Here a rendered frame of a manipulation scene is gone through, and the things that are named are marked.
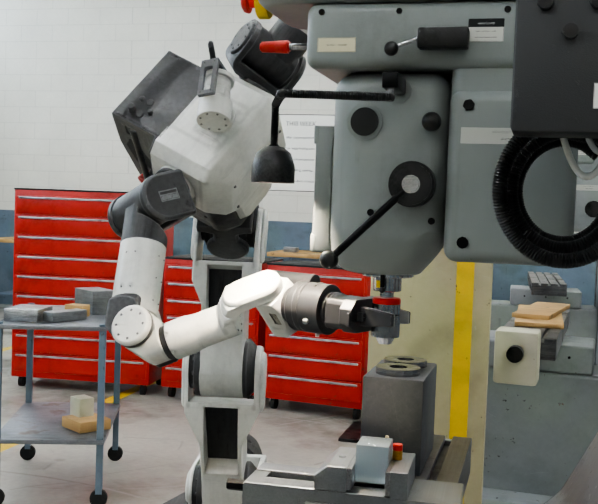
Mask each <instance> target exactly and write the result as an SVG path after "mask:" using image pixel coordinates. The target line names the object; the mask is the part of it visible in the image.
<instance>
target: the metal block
mask: <svg viewBox="0 0 598 504"><path fill-rule="evenodd" d="M392 455H393V439H392V438H381V437H370V436H362V437H361V438H360V440H359V441H358V443H357V444H356V462H355V481H356V482H366V483H376V484H385V473H386V471H387V468H388V466H389V464H390V462H391V460H392Z"/></svg>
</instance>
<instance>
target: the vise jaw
mask: <svg viewBox="0 0 598 504"><path fill-rule="evenodd" d="M355 462H356V448H350V447H339V448H338V449H337V450H335V451H334V452H333V453H331V454H330V455H329V456H328V457H327V459H326V460H325V461H324V463H323V464H322V465H321V467H320V468H319V469H318V471H317V472H316V474H315V475H314V489H318V490H328V491H338V492H346V491H347V490H351V489H352V487H353V486H354V484H355V482H356V481H355Z"/></svg>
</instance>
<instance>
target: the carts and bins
mask: <svg viewBox="0 0 598 504"><path fill-rule="evenodd" d="M112 294H113V290H111V289H106V288H101V287H81V288H75V303H71V304H65V305H35V304H34V303H28V304H19V305H15V306H12V307H8V308H4V319H2V320H1V321H0V451H1V444H25V445H24V446H23V447H22V448H21V450H20V456H21V457H22V458H23V459H24V460H31V459H32V458H33V457H34V456H35V454H36V449H35V447H34V446H32V445H31V444H61V445H96V474H95V490H93V491H92V493H91V494H90V498H89V499H90V503H91V504H105V503H106V502H107V498H108V496H107V493H106V491H105V490H103V451H104V443H105V441H106V439H107V436H108V434H109V432H110V429H111V427H112V425H113V439H112V446H111V447H110V448H109V450H108V453H107V454H108V457H109V459H110V460H112V461H118V460H119V459H121V457H122V455H123V450H122V448H121V447H120V446H119V408H120V406H121V403H120V371H121V344H119V343H118V342H117V341H116V340H115V363H114V401H113V403H105V373H106V335H107V329H106V327H105V317H106V311H107V304H108V300H109V299H110V298H112ZM3 329H25V330H27V356H26V402H25V403H24V404H23V405H22V406H21V408H20V409H19V410H18V411H17V412H16V413H15V414H14V415H13V416H12V417H11V419H10V420H9V421H8V422H7V423H6V424H5V425H4V426H3V427H2V428H1V401H2V351H3ZM34 330H69V331H99V357H98V396H97V403H96V402H94V398H93V397H90V396H88V395H85V394H83V395H75V396H71V397H70V402H32V395H33V349H34ZM4 499H5V493H4V492H3V490H1V489H0V504H2V502H3V501H4Z"/></svg>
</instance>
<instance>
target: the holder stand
mask: <svg viewBox="0 0 598 504"><path fill-rule="evenodd" d="M436 373H437V364H436V363H427V360H426V359H424V358H420V357H414V356H387V357H384V359H382V360H381V361H380V362H379V363H378V364H377V365H375V366H374V367H373V368H372V369H371V370H370V371H369V372H368V373H367V374H365V375H364V376H363V390H362V415H361V437H362V436H370V437H381V438H385V436H386V435H388V436H389V438H392V439H393V443H402V444H403V452H404V453H415V454H416V456H415V476H420V474H421V472H422V470H423V468H424V465H425V463H426V461H427V459H428V457H429V455H430V453H431V451H432V449H433V441H434V418H435V396H436Z"/></svg>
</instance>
